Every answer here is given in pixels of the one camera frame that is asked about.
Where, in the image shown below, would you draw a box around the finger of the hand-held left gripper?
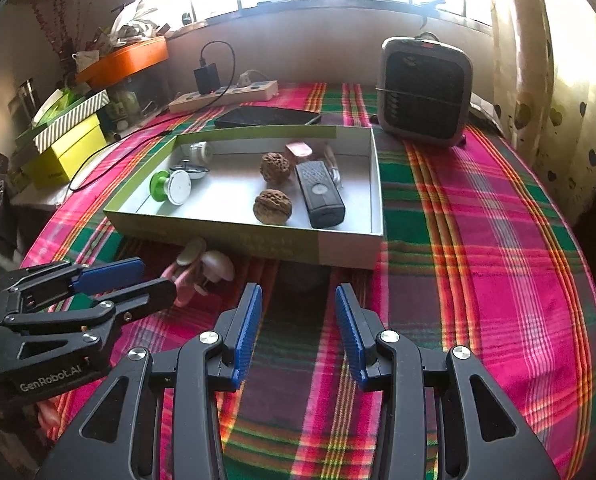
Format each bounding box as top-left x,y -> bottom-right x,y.
0,257 -> 145,311
0,279 -> 178,361

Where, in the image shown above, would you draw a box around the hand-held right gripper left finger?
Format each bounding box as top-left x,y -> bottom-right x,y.
43,282 -> 264,480

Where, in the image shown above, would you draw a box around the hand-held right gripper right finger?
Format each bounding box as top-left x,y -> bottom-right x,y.
334,285 -> 561,480

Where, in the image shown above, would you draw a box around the pink clip with grey pad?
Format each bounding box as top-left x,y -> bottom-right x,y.
160,237 -> 206,308

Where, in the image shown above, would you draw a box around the beige mushroom-shaped knob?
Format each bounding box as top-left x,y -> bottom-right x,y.
194,251 -> 236,296

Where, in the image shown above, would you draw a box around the green and white cardboard box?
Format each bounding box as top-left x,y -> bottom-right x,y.
103,126 -> 385,272

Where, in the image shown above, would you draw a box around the green and white spool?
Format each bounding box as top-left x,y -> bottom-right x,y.
149,169 -> 195,206

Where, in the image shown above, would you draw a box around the brown walnut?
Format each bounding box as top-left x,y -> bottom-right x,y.
254,189 -> 294,224
260,152 -> 291,184

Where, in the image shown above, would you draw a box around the black round gadget white dots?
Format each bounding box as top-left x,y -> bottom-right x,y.
169,159 -> 210,182

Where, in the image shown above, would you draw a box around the black rectangular device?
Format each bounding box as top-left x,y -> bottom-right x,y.
295,160 -> 346,229

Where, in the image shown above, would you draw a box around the white cable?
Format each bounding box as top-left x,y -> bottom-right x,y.
324,144 -> 343,186

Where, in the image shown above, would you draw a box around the pink case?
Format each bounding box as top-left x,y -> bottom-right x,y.
285,141 -> 314,163

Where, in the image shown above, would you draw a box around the yellow box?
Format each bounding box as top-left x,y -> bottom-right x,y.
25,112 -> 106,191

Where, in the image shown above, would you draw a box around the plaid cloth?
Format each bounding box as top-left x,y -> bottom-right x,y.
20,80 -> 596,480

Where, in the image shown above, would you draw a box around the striped box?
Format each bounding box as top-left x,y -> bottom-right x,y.
32,89 -> 110,153

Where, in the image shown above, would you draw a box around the pale green jar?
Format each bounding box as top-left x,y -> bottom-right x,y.
110,90 -> 139,121

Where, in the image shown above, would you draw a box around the green paper pack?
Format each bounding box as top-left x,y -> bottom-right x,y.
33,87 -> 86,123

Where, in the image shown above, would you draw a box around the beige power strip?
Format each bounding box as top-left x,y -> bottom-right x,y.
168,80 -> 279,113

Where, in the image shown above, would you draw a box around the orange box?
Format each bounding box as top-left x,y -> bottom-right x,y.
75,36 -> 170,87

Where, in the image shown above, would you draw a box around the black smartphone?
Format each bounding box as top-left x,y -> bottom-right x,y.
214,106 -> 323,129

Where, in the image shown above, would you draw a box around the black charger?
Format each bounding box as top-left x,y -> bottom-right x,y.
194,62 -> 220,95

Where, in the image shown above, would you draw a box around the grey space heater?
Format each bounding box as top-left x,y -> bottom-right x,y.
379,35 -> 474,148

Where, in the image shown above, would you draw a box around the grey flat object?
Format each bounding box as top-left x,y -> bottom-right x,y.
468,95 -> 504,133

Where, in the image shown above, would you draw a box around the dried red berry branches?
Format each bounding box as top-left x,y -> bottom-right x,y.
30,0 -> 86,56

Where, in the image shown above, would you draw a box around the white crumpled bag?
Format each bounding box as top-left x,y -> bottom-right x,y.
110,0 -> 166,43

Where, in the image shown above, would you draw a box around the heart-print curtain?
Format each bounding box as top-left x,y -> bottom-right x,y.
493,0 -> 596,241

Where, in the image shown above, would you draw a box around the black clip on sill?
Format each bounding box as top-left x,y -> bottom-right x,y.
420,0 -> 446,23

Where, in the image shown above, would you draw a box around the black charger cable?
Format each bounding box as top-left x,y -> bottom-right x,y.
68,40 -> 236,192

